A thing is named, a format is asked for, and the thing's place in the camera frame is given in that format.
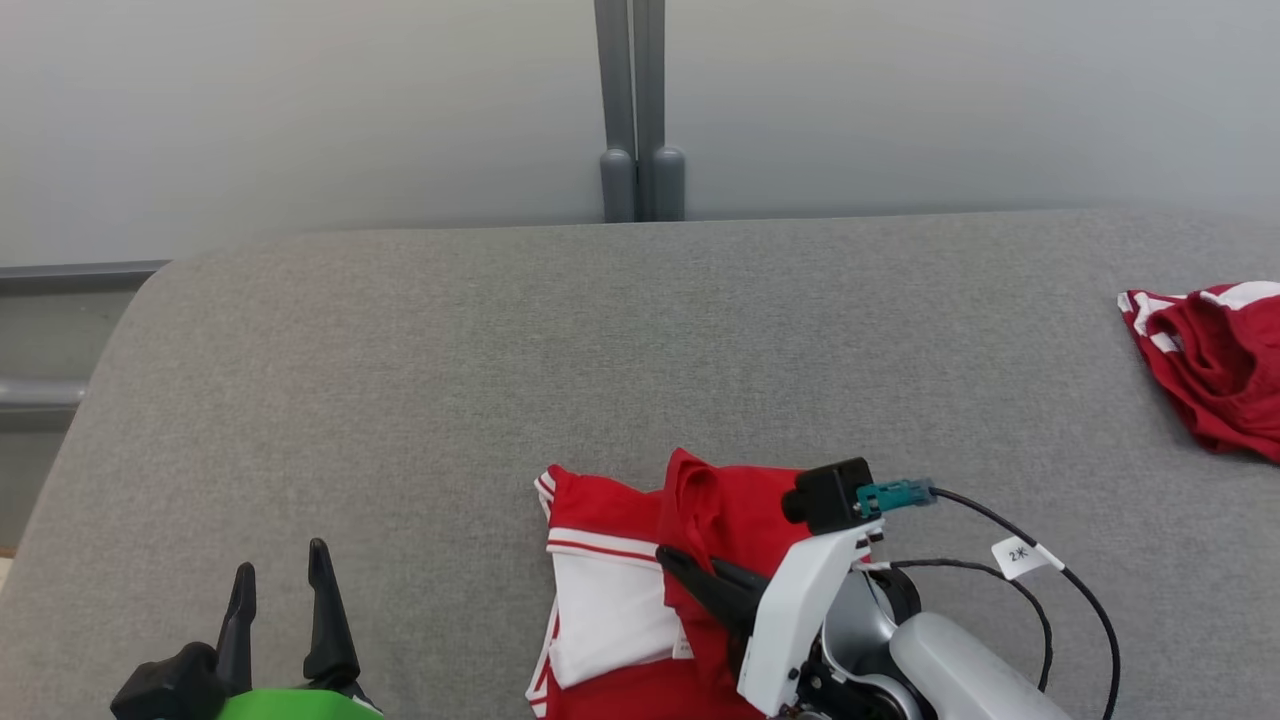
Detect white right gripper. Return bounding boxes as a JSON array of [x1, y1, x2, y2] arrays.
[[655, 519, 887, 717]]

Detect red and white numbered jersey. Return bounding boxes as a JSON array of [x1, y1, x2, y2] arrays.
[[525, 447, 873, 720]]

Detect red shorts with white stripe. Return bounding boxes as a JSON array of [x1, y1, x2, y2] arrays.
[[1117, 281, 1280, 464]]

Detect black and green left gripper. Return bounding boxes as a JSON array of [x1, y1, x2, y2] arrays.
[[110, 538, 387, 720]]

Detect teal cable connector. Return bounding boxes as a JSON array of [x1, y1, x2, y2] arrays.
[[856, 478, 938, 517]]

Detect grey horizontal frame rail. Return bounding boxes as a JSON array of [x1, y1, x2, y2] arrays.
[[0, 260, 171, 297]]

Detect thin black cable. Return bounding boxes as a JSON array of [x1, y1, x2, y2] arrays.
[[865, 558, 1055, 693]]

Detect grey metal partition post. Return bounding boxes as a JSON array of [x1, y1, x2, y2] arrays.
[[594, 0, 688, 224]]

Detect grey horizontal metal tube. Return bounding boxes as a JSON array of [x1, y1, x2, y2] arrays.
[[0, 378, 91, 412]]

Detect black cable with white tag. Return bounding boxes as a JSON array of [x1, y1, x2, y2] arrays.
[[925, 485, 1122, 720]]

